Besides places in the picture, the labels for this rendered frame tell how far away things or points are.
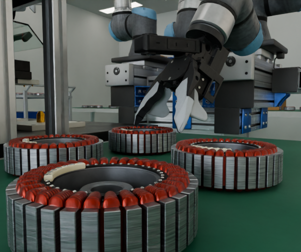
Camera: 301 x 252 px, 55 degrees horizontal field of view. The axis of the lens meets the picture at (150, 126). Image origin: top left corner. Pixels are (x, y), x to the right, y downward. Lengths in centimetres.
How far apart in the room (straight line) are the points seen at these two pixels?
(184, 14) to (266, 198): 54
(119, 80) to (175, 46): 76
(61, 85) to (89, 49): 789
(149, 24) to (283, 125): 600
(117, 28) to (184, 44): 101
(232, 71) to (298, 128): 616
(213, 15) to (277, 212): 39
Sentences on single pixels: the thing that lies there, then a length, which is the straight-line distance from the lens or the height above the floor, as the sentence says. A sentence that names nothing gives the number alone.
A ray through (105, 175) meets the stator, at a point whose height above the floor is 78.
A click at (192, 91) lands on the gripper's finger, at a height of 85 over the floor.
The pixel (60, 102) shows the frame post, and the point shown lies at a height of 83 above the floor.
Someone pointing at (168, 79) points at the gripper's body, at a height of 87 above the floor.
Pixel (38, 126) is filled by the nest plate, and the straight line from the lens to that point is 66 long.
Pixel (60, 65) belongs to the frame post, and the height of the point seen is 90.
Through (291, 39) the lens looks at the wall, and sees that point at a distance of 725.
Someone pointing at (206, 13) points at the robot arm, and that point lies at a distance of 55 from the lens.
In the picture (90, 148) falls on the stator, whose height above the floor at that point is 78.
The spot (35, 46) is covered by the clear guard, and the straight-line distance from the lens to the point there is 104.
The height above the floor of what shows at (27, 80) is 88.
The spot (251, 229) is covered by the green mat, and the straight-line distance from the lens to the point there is 20.
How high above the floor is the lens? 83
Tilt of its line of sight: 5 degrees down
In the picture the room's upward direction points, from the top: straight up
